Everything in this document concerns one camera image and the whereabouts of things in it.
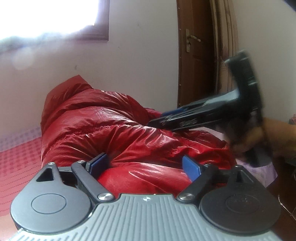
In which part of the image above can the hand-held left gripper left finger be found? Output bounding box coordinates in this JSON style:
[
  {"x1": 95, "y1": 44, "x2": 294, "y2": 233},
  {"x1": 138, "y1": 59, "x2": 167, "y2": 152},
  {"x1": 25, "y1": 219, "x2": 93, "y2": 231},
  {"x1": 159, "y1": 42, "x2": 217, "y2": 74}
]
[{"x1": 30, "y1": 152, "x2": 115, "y2": 205}]

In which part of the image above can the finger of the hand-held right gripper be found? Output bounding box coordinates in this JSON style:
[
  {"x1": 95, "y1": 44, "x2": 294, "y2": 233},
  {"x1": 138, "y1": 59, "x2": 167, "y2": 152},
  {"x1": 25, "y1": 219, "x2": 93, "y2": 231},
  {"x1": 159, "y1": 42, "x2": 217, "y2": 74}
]
[
  {"x1": 147, "y1": 111, "x2": 209, "y2": 132},
  {"x1": 161, "y1": 100, "x2": 209, "y2": 118}
]

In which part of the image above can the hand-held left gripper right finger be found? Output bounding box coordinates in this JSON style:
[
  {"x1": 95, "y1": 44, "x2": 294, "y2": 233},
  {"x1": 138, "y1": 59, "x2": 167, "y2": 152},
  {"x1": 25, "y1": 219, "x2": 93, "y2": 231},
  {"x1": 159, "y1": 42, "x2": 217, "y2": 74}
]
[{"x1": 176, "y1": 156, "x2": 255, "y2": 206}]

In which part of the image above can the red puffer jacket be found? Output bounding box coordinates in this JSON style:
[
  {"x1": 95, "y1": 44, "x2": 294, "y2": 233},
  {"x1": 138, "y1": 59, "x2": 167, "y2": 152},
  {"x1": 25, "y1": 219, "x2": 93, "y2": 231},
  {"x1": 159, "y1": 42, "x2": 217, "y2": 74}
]
[{"x1": 40, "y1": 75, "x2": 236, "y2": 197}]

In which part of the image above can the person's right hand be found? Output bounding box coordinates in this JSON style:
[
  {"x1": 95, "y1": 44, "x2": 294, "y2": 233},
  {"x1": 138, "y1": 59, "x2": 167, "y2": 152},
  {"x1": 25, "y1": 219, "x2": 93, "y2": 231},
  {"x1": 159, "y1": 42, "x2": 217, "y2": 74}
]
[{"x1": 231, "y1": 118, "x2": 269, "y2": 156}]

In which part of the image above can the brown wooden door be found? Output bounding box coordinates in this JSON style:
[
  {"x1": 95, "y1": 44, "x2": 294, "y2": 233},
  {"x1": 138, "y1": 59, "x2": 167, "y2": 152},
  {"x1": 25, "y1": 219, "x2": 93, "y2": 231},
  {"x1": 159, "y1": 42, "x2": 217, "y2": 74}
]
[{"x1": 176, "y1": 0, "x2": 221, "y2": 110}]

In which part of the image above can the beige curtain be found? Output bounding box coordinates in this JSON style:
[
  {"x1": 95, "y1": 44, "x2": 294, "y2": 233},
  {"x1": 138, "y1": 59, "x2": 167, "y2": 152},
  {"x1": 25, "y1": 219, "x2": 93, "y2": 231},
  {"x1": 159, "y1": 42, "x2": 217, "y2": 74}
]
[{"x1": 210, "y1": 0, "x2": 239, "y2": 93}]

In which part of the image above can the pink checked bedsheet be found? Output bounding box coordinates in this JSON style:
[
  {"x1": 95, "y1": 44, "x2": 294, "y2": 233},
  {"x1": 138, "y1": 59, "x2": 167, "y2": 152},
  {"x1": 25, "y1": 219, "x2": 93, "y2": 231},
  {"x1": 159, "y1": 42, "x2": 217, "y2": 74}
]
[{"x1": 0, "y1": 126, "x2": 278, "y2": 241}]

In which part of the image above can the bright window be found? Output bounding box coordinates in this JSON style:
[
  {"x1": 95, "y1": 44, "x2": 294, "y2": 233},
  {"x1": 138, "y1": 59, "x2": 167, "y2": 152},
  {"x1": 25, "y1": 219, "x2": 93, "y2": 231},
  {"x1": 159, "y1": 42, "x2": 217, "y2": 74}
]
[{"x1": 0, "y1": 0, "x2": 110, "y2": 42}]

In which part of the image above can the brass door handle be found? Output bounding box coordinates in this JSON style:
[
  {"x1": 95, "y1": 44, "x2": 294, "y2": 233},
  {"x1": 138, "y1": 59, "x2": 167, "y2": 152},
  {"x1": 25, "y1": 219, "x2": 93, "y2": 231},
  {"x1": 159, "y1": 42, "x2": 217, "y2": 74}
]
[{"x1": 186, "y1": 29, "x2": 201, "y2": 53}]

